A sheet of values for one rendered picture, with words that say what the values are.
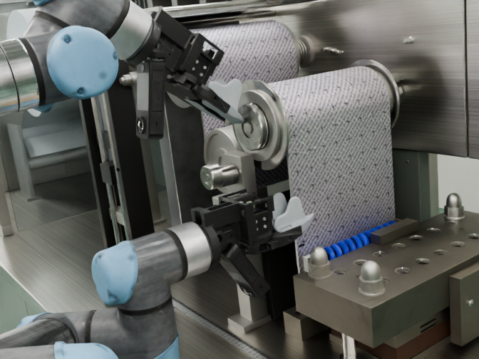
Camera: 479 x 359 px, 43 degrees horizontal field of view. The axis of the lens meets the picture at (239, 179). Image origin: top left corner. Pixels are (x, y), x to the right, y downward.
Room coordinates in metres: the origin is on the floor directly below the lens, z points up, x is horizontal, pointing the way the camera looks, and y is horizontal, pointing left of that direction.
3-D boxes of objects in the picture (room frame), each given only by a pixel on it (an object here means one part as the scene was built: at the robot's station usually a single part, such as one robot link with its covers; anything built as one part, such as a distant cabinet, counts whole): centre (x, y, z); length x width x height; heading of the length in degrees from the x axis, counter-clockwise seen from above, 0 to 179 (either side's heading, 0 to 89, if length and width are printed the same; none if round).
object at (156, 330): (0.76, 0.17, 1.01); 0.11 x 0.08 x 0.11; 86
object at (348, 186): (0.98, -0.18, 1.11); 0.23 x 0.01 x 0.18; 124
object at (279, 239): (0.86, -0.04, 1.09); 0.09 x 0.05 x 0.02; 123
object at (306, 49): (1.33, -0.14, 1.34); 0.07 x 0.07 x 0.07; 34
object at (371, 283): (0.77, -0.17, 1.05); 0.04 x 0.04 x 0.04
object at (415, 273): (0.90, -0.27, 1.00); 0.40 x 0.16 x 0.06; 124
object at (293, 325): (0.98, -0.18, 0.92); 0.28 x 0.04 x 0.04; 124
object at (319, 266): (0.85, -0.11, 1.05); 0.04 x 0.04 x 0.04
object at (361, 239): (0.96, -0.19, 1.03); 0.21 x 0.04 x 0.03; 124
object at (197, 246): (0.81, 0.09, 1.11); 0.08 x 0.05 x 0.08; 34
